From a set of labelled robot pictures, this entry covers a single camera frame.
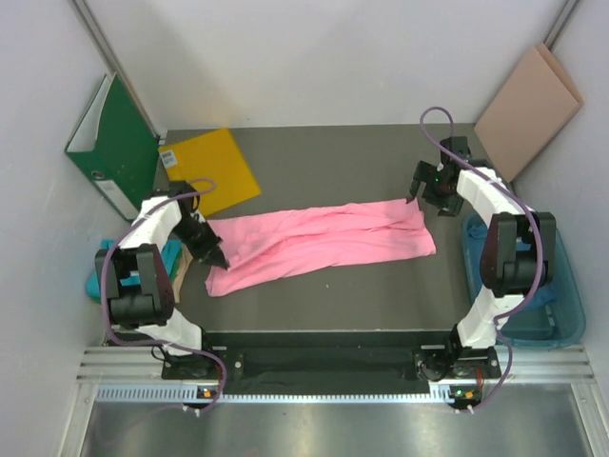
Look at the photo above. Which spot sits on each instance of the green ring binder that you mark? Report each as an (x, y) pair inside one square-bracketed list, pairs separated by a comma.
[(114, 148)]

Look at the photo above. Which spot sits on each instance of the teal plastic bin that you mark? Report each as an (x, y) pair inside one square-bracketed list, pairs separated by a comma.
[(565, 322)]

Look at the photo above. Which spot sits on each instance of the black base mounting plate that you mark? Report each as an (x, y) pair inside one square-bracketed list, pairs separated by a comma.
[(346, 362)]

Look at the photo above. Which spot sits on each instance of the pink t shirt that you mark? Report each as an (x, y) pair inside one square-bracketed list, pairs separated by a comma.
[(265, 247)]

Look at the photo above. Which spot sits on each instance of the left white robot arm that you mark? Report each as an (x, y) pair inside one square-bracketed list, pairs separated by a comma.
[(136, 292)]

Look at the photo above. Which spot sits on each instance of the grey slotted cable duct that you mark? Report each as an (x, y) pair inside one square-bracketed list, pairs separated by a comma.
[(191, 394)]

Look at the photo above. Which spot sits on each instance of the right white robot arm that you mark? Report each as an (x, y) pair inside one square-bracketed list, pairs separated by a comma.
[(518, 252)]

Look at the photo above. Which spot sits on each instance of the yellow padded envelope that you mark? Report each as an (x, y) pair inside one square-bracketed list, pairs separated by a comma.
[(216, 156)]

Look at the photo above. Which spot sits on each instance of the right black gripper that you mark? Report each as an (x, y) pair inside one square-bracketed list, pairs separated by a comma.
[(426, 173)]

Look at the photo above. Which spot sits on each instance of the beige paper folder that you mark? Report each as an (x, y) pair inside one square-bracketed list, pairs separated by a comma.
[(535, 102)]

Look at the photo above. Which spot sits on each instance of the blue t shirt in bin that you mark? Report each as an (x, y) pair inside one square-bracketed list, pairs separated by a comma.
[(473, 239)]

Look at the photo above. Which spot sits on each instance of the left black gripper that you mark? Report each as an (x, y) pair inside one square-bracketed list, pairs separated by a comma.
[(210, 251)]

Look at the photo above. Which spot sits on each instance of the teal folded t shirt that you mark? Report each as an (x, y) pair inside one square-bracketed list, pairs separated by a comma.
[(171, 255)]

